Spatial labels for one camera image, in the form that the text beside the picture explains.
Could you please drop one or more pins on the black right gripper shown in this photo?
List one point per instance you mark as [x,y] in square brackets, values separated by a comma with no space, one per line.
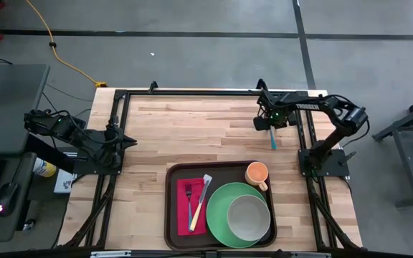
[278,109]

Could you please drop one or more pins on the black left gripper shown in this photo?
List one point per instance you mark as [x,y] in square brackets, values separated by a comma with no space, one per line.
[115,138]

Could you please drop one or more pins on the cream mug orange inside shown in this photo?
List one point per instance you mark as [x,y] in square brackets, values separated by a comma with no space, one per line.
[256,172]

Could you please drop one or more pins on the red cloth napkin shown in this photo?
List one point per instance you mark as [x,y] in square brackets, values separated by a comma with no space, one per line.
[183,215]

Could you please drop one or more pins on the grey bowl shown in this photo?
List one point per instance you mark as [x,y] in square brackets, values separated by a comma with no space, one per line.
[248,218]

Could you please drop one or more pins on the green plate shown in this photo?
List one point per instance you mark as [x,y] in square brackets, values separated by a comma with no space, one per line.
[217,215]

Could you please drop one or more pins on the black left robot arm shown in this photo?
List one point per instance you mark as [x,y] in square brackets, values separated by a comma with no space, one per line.
[66,129]

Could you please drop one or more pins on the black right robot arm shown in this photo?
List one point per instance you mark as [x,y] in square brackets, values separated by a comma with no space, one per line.
[335,136]

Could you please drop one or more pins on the dark brown plastic tray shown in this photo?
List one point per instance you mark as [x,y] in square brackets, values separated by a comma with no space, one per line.
[228,172]

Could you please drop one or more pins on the white printed box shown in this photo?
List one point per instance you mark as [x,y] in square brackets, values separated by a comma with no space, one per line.
[64,181]

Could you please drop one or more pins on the white yellow spray can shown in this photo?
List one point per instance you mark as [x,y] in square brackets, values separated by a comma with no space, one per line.
[45,167]

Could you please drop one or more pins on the grey office desk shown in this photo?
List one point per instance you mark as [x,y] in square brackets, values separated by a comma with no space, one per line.
[9,107]

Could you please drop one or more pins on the desk caster wheel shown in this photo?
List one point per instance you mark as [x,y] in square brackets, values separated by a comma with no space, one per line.
[29,225]

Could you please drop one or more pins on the black computer mouse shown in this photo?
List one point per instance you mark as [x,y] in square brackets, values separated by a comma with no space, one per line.
[6,199]

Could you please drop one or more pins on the black aluminium table frame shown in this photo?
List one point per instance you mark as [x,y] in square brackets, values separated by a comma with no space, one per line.
[210,93]

